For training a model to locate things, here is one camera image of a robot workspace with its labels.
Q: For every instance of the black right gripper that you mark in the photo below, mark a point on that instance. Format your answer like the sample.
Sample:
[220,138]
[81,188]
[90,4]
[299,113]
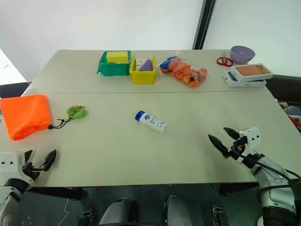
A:
[238,147]

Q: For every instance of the green plastic bin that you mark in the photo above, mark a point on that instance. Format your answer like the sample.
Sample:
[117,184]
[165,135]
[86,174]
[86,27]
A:
[113,68]

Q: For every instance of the black window frame post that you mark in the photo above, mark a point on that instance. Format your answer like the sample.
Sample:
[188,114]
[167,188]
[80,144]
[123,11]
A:
[203,23]

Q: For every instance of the purple block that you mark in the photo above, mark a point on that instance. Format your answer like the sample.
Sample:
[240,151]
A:
[147,66]

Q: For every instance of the dark grey rounded shape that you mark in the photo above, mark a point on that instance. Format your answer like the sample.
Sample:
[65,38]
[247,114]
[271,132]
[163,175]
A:
[177,210]
[116,212]

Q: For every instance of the white tube with blue cap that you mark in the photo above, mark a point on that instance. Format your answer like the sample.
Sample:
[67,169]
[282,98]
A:
[151,122]

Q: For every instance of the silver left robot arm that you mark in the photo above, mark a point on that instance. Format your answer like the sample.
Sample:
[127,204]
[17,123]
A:
[8,207]

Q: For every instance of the phone box with orange print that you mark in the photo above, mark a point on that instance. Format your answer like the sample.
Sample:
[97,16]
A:
[250,71]

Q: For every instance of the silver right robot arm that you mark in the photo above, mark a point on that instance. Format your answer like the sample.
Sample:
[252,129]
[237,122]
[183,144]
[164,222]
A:
[275,186]

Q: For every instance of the small green toy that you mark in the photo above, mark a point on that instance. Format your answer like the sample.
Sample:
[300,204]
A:
[77,113]

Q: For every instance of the purple bowl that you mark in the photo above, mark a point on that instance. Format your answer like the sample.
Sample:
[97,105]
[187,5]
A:
[242,55]

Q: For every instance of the yellow plastic bin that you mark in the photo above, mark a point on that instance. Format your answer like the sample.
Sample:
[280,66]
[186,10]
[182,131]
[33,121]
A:
[143,77]

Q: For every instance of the clear bag of orange toys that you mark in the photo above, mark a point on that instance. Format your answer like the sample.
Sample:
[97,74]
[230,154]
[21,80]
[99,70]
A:
[184,70]

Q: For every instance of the white flat phone box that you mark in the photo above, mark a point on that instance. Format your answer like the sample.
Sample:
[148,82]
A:
[235,82]

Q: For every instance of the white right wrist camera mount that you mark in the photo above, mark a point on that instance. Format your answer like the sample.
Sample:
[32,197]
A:
[252,139]

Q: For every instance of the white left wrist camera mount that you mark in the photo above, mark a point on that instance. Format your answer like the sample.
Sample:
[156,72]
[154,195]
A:
[10,162]

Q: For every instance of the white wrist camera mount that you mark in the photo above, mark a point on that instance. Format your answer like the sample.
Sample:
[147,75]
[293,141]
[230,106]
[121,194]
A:
[252,139]
[10,162]

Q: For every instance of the small white box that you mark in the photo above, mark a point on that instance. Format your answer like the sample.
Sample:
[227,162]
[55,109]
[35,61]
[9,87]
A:
[140,61]

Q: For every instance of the yellow sponge block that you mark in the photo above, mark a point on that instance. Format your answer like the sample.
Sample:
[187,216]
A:
[117,56]

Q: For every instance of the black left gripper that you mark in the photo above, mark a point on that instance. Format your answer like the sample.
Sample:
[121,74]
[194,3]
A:
[31,171]

